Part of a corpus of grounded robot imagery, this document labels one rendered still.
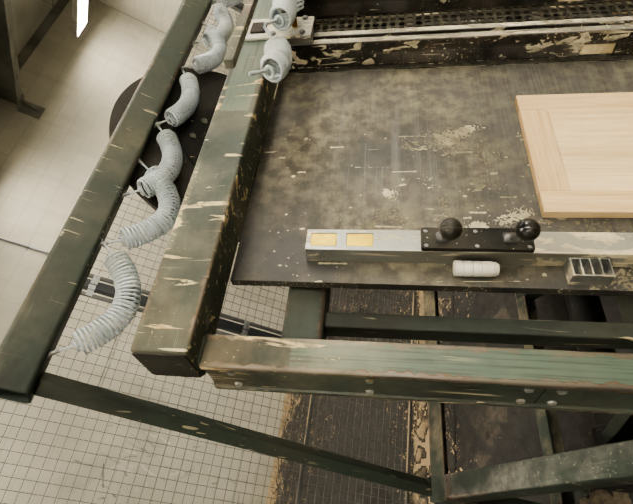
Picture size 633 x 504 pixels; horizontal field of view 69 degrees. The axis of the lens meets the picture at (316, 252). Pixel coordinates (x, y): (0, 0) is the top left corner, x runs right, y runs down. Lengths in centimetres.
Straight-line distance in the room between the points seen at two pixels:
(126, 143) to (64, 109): 525
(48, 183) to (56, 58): 190
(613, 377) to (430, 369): 26
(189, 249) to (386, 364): 41
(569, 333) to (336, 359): 43
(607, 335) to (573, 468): 60
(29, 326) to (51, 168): 510
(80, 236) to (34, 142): 516
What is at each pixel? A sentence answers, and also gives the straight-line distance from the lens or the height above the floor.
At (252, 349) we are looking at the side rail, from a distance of 80.
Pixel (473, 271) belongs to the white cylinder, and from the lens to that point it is 89.
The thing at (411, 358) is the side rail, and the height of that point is 154.
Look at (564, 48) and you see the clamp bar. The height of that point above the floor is 118.
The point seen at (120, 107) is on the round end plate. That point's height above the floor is 223.
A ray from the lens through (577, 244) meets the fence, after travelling 96.
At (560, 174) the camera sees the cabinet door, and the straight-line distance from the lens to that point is 110.
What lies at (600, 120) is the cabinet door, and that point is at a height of 116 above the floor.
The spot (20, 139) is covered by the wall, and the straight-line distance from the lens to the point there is 653.
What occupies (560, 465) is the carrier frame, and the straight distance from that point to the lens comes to 153.
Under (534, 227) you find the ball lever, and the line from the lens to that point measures 80.
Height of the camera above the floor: 196
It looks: 18 degrees down
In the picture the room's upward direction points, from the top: 70 degrees counter-clockwise
